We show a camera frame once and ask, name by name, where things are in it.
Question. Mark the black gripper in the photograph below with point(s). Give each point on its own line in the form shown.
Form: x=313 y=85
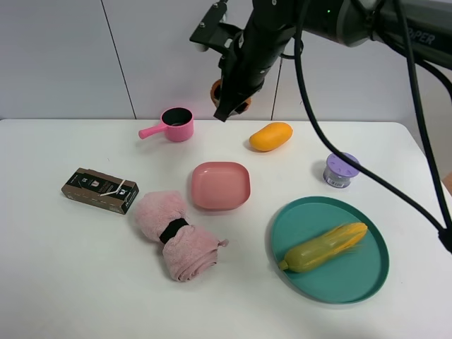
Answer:
x=246 y=65

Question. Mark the toy fruit tart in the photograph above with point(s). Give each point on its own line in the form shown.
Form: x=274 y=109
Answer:
x=215 y=93

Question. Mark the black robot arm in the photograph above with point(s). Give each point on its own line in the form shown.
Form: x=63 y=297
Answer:
x=423 y=27

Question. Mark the yellow toy mango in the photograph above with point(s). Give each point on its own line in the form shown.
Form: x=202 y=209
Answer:
x=271 y=136

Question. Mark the pink toy saucepan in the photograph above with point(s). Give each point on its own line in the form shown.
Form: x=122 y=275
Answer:
x=176 y=123

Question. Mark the pink square plate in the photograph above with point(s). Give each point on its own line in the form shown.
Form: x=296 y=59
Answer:
x=220 y=185

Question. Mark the purple lidded small jar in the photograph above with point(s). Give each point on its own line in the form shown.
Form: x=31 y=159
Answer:
x=338 y=173

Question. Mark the brown capsule box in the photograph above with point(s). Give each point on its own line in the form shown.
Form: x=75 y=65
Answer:
x=101 y=190

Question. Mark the rolled pink towel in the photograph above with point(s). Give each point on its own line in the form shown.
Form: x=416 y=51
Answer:
x=187 y=249

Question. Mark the toy corn cob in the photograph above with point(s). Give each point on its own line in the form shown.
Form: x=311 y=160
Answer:
x=310 y=255

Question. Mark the teal round tray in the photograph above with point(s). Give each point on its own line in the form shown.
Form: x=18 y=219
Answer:
x=353 y=276

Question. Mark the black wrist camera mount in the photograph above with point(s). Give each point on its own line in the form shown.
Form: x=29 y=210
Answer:
x=213 y=32

